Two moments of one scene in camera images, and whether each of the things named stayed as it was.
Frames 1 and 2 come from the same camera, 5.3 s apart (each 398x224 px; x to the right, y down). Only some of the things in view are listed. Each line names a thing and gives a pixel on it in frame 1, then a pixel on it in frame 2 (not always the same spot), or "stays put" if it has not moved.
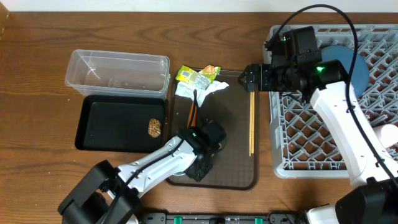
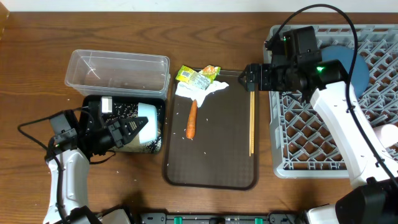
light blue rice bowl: [179, 173] -> [149, 132]
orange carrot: [194, 116] stays put
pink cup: [387, 134] stays put
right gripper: [265, 70] stays put
